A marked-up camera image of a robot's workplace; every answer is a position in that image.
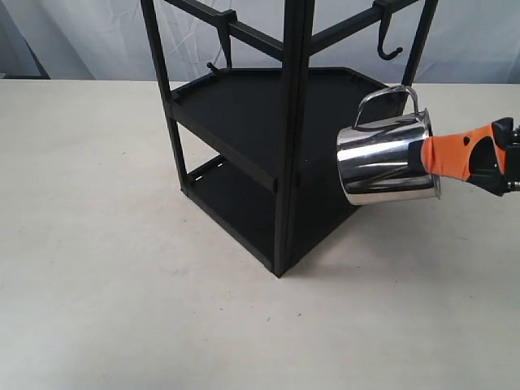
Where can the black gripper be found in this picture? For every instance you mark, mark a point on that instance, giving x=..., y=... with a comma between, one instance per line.
x=487, y=157

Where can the shiny stainless steel mug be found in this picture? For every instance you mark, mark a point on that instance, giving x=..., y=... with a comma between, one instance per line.
x=373, y=159

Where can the black metal shelf rack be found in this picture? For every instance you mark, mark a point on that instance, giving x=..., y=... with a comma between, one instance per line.
x=255, y=147

